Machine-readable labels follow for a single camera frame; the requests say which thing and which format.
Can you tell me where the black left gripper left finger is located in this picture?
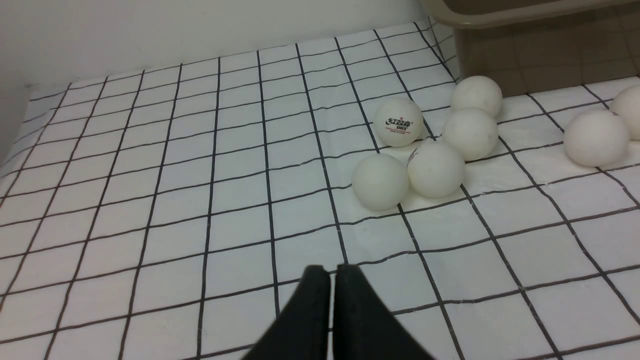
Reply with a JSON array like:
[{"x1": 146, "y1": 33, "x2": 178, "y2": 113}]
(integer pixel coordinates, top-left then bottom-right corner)
[{"x1": 243, "y1": 265, "x2": 331, "y2": 360}]

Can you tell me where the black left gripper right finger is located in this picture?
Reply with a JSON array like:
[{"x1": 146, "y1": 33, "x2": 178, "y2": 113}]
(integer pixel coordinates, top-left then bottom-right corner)
[{"x1": 333, "y1": 264, "x2": 434, "y2": 360}]

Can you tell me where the white ball with red logo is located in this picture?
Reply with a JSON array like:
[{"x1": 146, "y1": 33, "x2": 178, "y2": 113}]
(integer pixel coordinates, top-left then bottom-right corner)
[{"x1": 372, "y1": 98, "x2": 424, "y2": 147}]

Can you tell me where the white ping-pong ball cluster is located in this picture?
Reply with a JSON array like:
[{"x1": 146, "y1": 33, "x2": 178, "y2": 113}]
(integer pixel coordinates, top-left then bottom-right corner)
[{"x1": 441, "y1": 108, "x2": 499, "y2": 162}]

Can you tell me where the white ball with dark logo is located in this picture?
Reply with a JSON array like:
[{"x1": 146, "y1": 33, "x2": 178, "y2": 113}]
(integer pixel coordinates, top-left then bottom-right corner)
[{"x1": 563, "y1": 109, "x2": 631, "y2": 167}]

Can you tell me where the olive plastic storage bin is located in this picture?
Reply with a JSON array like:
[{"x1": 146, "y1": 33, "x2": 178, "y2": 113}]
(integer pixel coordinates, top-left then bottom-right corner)
[{"x1": 422, "y1": 0, "x2": 640, "y2": 97}]

